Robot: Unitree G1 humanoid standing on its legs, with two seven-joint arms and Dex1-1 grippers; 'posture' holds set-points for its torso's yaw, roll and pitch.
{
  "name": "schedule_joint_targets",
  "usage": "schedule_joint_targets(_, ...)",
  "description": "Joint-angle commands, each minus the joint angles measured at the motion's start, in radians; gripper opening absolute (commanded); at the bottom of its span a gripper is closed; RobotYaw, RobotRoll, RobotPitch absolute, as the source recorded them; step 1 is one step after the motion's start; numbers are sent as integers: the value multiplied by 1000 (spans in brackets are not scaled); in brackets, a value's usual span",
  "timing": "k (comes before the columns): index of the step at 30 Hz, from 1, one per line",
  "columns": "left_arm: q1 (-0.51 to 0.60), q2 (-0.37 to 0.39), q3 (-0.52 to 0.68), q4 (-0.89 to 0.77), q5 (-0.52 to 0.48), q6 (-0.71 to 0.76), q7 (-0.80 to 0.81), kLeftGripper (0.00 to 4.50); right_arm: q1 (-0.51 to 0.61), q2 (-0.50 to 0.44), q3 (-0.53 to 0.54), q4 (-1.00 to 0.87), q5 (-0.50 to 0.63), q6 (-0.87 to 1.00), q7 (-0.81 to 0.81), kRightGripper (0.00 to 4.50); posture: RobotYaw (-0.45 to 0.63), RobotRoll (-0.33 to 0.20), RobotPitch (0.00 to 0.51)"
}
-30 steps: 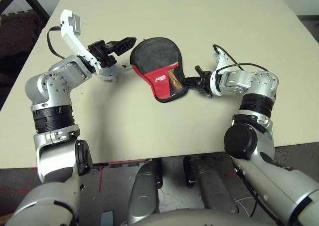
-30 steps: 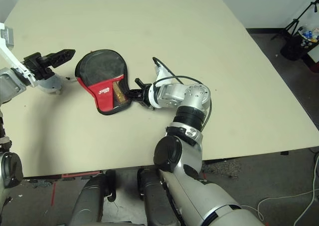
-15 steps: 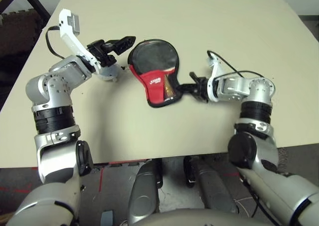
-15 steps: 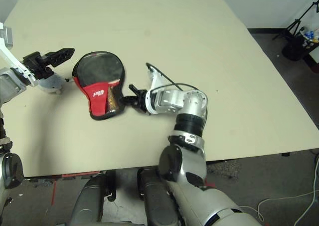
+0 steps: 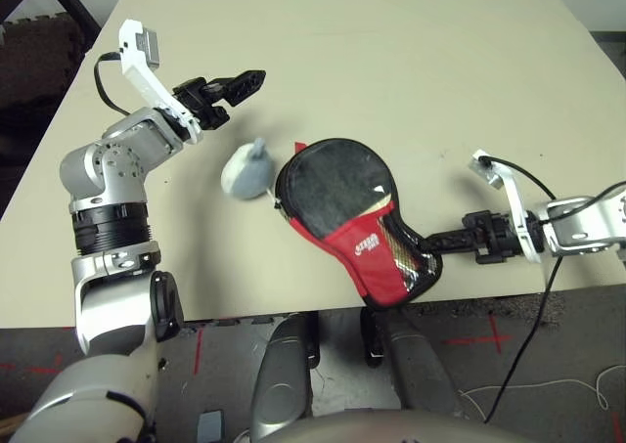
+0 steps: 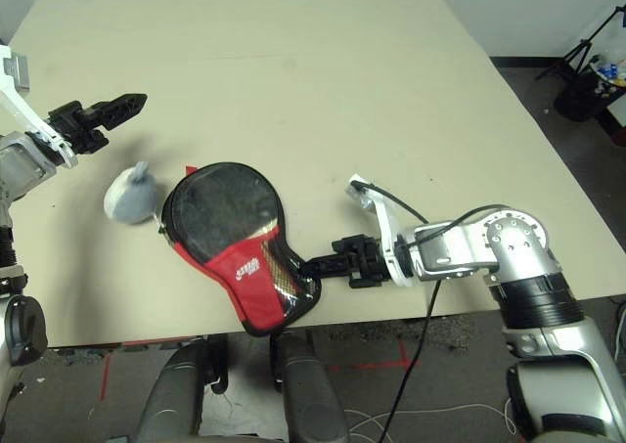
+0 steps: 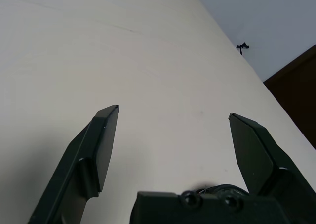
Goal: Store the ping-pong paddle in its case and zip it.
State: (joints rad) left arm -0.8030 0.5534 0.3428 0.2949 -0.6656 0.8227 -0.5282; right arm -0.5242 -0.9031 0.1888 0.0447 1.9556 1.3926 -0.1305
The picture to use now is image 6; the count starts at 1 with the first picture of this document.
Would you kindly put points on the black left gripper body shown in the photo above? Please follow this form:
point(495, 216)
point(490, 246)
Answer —
point(80, 130)

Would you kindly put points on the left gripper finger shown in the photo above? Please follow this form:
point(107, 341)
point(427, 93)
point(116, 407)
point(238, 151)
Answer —
point(124, 101)
point(120, 119)

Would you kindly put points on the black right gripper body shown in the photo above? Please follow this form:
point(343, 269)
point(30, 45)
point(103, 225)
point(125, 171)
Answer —
point(364, 262)

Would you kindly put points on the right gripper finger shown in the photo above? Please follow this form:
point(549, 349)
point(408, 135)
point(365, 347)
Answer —
point(337, 258)
point(327, 270)

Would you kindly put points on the grey plush toy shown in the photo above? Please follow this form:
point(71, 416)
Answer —
point(129, 198)

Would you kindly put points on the black red paddle case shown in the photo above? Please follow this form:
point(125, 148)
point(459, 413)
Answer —
point(244, 277)

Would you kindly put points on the black rubber ping-pong paddle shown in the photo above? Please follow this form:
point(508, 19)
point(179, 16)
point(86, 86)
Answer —
point(220, 208)

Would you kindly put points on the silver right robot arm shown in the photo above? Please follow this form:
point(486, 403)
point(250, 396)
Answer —
point(528, 267)

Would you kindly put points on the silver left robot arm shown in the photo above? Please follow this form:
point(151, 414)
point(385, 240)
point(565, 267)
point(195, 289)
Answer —
point(19, 169)

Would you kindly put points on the red tape cross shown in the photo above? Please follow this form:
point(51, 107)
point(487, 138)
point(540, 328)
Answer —
point(371, 365)

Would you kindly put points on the grey robot right leg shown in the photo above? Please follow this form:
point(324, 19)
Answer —
point(308, 389)

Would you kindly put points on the grey robot leg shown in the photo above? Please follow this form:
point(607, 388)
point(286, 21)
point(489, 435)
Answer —
point(308, 389)
point(176, 394)

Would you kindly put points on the grey robot left leg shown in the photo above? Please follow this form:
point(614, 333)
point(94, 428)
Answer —
point(176, 394)

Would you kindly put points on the red tape strip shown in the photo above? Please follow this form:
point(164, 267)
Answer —
point(104, 379)

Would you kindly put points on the black bin with bottles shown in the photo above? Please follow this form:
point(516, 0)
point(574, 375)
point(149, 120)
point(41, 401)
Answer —
point(577, 103)

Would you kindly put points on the black tripod stand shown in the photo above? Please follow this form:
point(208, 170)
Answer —
point(577, 54)

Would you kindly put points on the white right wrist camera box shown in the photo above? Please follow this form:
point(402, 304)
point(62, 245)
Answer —
point(386, 223)

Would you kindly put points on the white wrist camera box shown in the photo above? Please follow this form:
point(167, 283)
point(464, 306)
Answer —
point(19, 105)
point(386, 223)

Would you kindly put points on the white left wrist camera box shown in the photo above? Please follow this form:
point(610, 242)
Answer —
point(19, 105)

